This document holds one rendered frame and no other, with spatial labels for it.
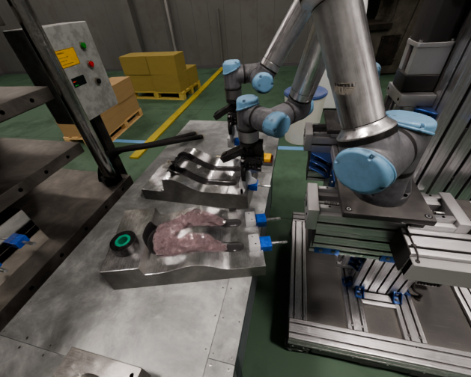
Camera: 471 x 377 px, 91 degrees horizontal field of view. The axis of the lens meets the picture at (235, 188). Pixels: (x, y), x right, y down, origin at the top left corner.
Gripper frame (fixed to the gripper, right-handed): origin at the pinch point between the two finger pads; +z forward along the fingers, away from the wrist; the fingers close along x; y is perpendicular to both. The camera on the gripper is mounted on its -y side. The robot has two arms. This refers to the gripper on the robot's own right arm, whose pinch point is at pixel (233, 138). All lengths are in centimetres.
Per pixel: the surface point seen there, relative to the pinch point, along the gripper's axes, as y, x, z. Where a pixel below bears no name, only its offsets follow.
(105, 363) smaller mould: -8, -97, 8
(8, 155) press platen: -92, -42, -9
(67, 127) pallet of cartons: -279, 134, 68
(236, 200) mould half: 9.8, -36.0, 9.3
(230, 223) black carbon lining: 10, -48, 10
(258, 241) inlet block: 22, -57, 7
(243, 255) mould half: 18, -61, 10
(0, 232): -66, -73, 1
